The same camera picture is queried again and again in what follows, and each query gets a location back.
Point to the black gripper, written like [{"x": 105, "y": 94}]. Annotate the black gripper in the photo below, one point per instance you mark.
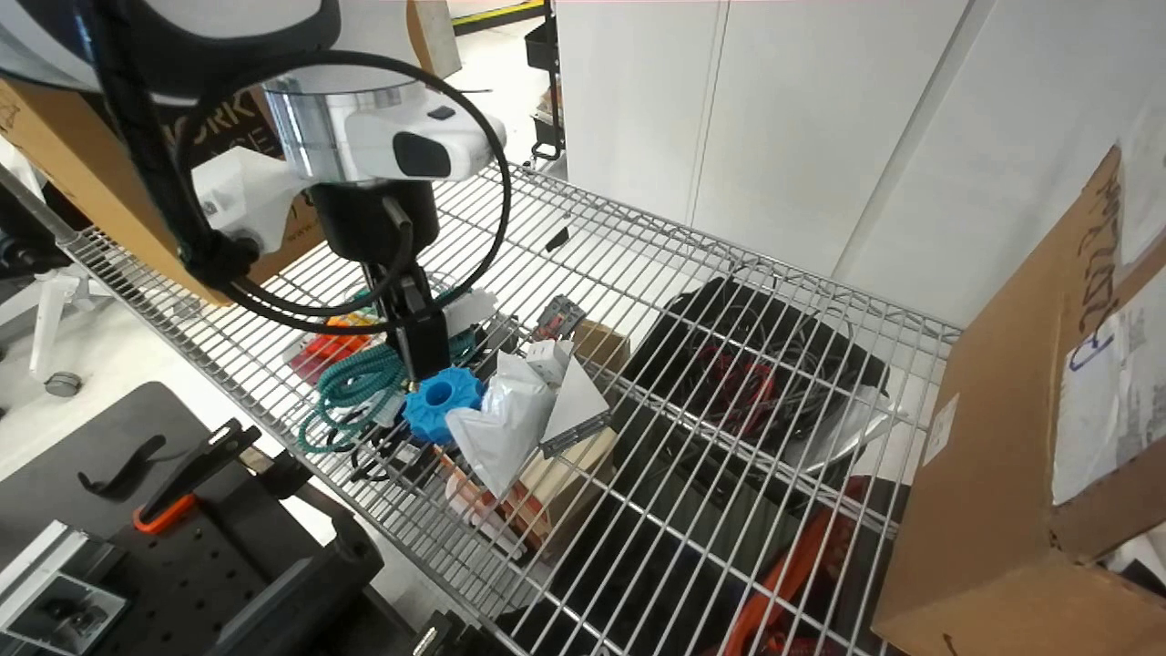
[{"x": 389, "y": 228}]

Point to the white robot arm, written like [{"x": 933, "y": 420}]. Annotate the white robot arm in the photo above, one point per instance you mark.
[{"x": 164, "y": 64}]

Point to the orange red small box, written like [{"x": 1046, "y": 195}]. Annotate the orange red small box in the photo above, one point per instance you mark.
[{"x": 322, "y": 352}]

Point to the white plastic bag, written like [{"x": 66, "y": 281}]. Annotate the white plastic bag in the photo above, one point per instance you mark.
[{"x": 513, "y": 417}]

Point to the black scissors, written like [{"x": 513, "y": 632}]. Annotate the black scissors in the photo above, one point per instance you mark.
[{"x": 383, "y": 452}]

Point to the grey white cardboard piece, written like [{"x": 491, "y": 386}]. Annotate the grey white cardboard piece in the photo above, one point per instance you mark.
[{"x": 577, "y": 410}]

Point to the wooden block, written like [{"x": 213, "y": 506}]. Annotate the wooden block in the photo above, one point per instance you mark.
[{"x": 552, "y": 485}]

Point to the black storage bin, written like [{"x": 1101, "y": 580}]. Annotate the black storage bin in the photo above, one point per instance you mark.
[{"x": 762, "y": 369}]

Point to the black perforated workbench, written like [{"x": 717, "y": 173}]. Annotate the black perforated workbench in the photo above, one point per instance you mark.
[{"x": 265, "y": 567}]

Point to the large printed cardboard box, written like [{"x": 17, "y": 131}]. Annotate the large printed cardboard box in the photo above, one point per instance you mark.
[{"x": 71, "y": 140}]

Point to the orange tool below shelf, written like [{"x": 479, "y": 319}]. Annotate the orange tool below shelf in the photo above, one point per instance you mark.
[{"x": 822, "y": 590}]

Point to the brown cardboard box right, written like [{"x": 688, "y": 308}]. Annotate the brown cardboard box right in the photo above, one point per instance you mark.
[{"x": 1046, "y": 452}]

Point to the silver wire shelf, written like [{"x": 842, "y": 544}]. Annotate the silver wire shelf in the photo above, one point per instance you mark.
[{"x": 677, "y": 527}]

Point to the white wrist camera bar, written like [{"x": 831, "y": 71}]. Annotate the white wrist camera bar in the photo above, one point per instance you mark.
[{"x": 351, "y": 140}]

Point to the orange handled clamp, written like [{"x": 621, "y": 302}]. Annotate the orange handled clamp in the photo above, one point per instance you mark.
[{"x": 175, "y": 497}]

